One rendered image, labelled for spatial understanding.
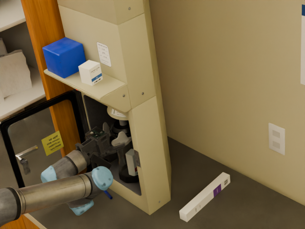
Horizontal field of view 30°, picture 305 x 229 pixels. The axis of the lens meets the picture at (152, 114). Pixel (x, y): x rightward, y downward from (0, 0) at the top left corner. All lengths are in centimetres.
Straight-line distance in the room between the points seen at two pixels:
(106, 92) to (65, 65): 19
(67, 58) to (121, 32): 25
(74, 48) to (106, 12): 22
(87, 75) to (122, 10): 25
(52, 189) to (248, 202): 79
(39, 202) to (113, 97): 40
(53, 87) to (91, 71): 33
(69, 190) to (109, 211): 48
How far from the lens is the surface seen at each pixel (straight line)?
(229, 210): 214
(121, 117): 200
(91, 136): 200
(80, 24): 191
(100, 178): 181
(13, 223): 268
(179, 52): 227
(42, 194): 171
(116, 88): 181
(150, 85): 190
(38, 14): 201
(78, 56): 193
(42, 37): 204
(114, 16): 173
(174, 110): 247
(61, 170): 194
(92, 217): 220
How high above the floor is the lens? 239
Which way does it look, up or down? 32 degrees down
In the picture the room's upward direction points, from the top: 8 degrees counter-clockwise
